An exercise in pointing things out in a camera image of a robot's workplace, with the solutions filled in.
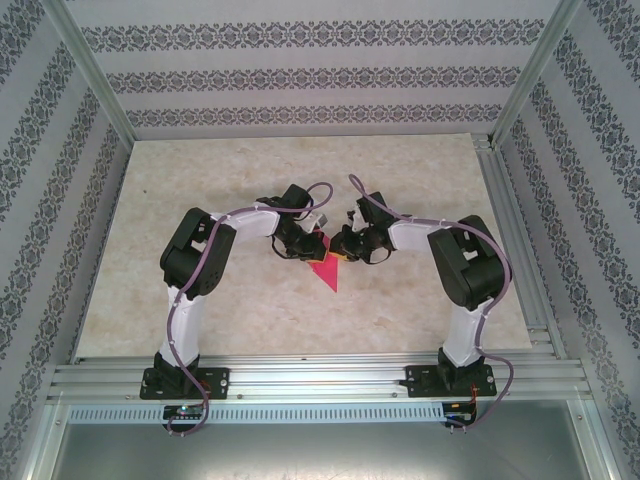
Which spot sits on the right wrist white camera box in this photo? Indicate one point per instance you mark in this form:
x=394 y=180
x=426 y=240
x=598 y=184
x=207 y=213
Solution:
x=355 y=214

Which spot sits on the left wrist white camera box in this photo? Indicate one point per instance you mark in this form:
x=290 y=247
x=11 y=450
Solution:
x=321 y=221

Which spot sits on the pink square paper sheet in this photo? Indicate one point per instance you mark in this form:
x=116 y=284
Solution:
x=330 y=275

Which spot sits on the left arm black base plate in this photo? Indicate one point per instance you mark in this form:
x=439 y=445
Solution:
x=215 y=382

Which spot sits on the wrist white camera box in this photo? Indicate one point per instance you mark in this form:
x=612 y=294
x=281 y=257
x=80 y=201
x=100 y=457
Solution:
x=355 y=214
x=321 y=221

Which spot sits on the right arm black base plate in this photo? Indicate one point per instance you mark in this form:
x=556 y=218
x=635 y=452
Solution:
x=420 y=380

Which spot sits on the aluminium mounting rail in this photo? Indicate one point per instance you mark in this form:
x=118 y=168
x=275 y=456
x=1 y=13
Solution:
x=320 y=372

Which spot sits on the aluminium frame post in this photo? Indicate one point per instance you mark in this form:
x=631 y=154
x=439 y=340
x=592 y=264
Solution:
x=534 y=70
x=92 y=70

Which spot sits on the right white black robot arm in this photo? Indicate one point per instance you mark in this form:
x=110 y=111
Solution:
x=470 y=270

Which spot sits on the aluminium side rail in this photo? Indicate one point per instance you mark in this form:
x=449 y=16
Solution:
x=502 y=200

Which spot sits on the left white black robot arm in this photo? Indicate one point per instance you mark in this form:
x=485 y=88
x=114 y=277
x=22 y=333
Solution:
x=185 y=320

